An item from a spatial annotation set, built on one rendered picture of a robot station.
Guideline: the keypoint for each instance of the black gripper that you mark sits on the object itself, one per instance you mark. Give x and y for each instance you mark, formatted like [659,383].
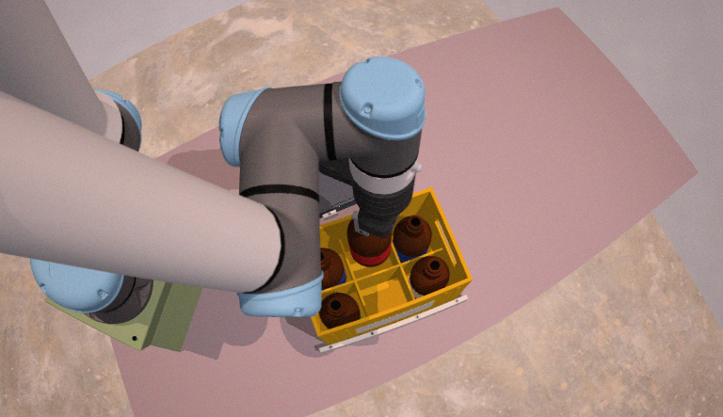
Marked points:
[379,199]

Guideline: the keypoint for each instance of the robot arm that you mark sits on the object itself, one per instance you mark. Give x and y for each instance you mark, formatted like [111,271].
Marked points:
[82,202]

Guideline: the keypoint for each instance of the yellow bottle crate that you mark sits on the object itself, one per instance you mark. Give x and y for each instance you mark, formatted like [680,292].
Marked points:
[386,291]

